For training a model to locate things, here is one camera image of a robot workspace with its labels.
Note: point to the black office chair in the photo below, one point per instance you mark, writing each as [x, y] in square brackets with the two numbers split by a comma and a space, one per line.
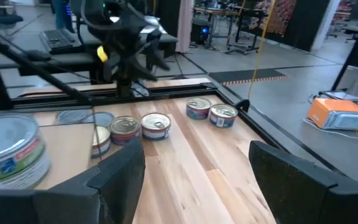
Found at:
[2, 17]

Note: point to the black keyboard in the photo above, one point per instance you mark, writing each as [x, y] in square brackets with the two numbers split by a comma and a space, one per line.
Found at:
[57, 39]

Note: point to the silver mounting bracket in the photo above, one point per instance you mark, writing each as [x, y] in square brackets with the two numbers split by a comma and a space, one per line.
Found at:
[140, 88]

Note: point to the black computer tower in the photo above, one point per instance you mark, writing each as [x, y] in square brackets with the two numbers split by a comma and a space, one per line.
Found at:
[201, 31]

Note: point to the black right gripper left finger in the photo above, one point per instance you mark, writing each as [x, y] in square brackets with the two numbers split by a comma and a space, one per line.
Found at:
[73, 205]

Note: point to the orange box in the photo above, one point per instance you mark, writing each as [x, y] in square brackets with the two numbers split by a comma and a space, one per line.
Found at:
[337, 113]

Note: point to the pink fabric curtain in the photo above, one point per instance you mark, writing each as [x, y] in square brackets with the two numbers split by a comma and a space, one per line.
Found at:
[185, 25]

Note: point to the black computer mouse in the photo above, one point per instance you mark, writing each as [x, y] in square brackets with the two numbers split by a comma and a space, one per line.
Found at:
[37, 55]

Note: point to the black partition panel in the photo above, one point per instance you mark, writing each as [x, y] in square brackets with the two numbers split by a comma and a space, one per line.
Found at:
[309, 25]

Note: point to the red patterned tapestry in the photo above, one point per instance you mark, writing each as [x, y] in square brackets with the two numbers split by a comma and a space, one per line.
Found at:
[277, 15]

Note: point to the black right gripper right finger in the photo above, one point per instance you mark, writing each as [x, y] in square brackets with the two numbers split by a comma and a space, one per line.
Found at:
[315, 199]

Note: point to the black orange-striped floor mat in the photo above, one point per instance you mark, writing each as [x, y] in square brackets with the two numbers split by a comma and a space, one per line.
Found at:
[247, 75]

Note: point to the black frame clamp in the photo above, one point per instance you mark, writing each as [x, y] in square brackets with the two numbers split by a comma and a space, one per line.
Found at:
[242, 105]

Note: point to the gold-lid salmon can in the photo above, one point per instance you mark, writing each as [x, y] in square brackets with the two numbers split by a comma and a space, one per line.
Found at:
[156, 126]
[198, 108]
[124, 129]
[223, 115]
[102, 140]

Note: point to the black rolling desk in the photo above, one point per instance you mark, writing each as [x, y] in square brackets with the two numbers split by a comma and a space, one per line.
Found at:
[228, 18]

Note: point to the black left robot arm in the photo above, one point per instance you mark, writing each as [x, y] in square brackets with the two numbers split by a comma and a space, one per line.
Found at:
[89, 12]

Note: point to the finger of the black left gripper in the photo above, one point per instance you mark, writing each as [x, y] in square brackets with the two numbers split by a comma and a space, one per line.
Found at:
[155, 49]
[126, 70]

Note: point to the black low desk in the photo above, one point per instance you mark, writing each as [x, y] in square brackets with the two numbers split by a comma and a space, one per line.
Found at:
[67, 59]

